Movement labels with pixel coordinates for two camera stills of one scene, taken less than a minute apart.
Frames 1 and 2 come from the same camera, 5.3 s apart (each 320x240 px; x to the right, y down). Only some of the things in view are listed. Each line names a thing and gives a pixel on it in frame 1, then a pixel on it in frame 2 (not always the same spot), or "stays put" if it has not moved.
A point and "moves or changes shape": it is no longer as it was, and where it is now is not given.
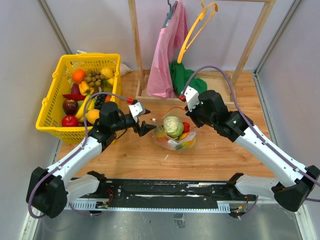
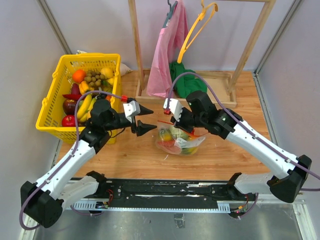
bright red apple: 70,121 stays put
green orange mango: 183,136 -> 189,150
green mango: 159,132 -> 166,134
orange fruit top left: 78,75 stays put
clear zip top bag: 174,130 moves or changes shape
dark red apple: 70,106 stays put
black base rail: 166,194 stays put
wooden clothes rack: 216,80 stays put
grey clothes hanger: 170,14 stays put
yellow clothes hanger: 198,18 stays put
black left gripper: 144,129 stays put
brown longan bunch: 94,78 stays put
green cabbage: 173,126 moves or changes shape
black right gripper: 192,114 -> 179,124
